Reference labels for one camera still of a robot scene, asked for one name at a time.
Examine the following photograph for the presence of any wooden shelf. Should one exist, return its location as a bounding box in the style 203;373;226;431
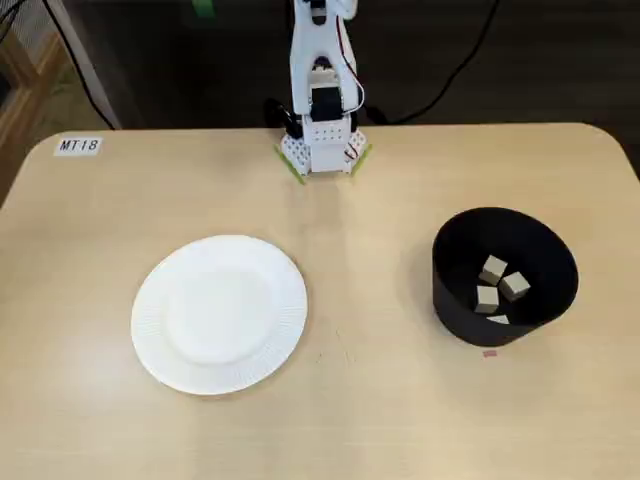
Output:
0;29;69;206

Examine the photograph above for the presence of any black pot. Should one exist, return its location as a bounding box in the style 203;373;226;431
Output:
430;206;580;348

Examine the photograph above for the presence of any white paper plate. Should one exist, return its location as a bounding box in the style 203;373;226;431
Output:
129;233;309;397

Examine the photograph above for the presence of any grey mesh panel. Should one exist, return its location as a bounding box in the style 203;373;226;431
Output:
0;0;57;51

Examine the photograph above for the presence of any white MT18 label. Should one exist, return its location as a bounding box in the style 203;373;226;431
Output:
53;135;103;157

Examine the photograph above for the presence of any red white servo wire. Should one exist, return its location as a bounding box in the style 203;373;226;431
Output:
333;13;367;112

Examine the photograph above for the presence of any thin black cable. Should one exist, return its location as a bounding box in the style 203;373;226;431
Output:
42;0;119;129

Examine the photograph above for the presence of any green tape strip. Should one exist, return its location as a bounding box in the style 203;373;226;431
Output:
349;143;374;178
272;143;307;186

